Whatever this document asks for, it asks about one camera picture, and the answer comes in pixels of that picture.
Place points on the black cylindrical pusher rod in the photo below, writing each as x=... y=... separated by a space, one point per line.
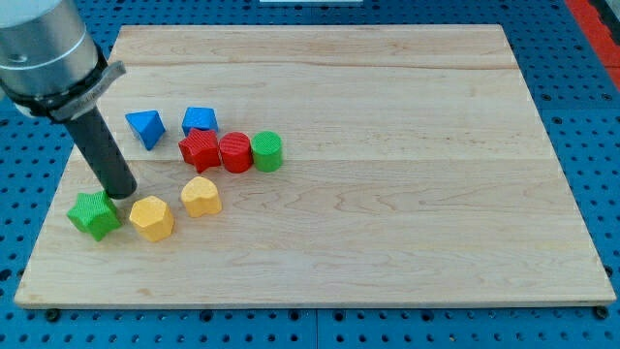
x=99 y=149

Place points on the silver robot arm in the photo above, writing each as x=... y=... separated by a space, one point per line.
x=51 y=67

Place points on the green star block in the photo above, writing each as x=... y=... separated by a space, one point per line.
x=94 y=214

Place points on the yellow pentagon block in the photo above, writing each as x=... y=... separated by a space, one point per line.
x=152 y=218

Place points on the blue triangle block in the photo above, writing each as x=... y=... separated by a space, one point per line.
x=147 y=126

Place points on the yellow heart block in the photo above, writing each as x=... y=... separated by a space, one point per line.
x=200 y=196

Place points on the red star block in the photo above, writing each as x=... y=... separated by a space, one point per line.
x=201 y=149

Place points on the blue pentagon block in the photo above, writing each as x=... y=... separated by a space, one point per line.
x=199 y=118

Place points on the red cylinder block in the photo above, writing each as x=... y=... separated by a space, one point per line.
x=236 y=152

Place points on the green cylinder block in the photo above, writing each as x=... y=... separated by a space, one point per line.
x=267 y=151

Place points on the wooden board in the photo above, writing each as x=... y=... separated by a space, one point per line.
x=416 y=173

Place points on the red tape strip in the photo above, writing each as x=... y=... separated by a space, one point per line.
x=600 y=26

